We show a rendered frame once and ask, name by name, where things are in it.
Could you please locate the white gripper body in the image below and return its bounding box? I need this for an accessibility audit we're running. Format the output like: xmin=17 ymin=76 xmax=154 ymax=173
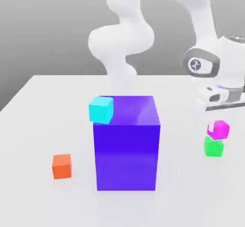
xmin=192 ymin=102 xmax=245 ymax=125

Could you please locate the small magenta cube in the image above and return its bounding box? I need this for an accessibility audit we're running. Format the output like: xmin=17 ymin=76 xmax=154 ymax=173
xmin=206 ymin=119 xmax=230 ymax=141

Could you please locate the small green cube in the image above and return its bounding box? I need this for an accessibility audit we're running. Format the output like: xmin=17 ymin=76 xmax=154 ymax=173
xmin=203 ymin=136 xmax=225 ymax=157

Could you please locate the small cyan cube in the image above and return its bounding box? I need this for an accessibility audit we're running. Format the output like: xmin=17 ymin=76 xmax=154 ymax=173
xmin=88 ymin=96 xmax=114 ymax=125

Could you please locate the small orange cube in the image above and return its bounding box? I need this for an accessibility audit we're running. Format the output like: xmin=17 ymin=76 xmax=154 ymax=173
xmin=52 ymin=153 xmax=73 ymax=180

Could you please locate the large purple box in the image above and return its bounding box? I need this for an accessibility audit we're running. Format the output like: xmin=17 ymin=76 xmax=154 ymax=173
xmin=92 ymin=95 xmax=161 ymax=192

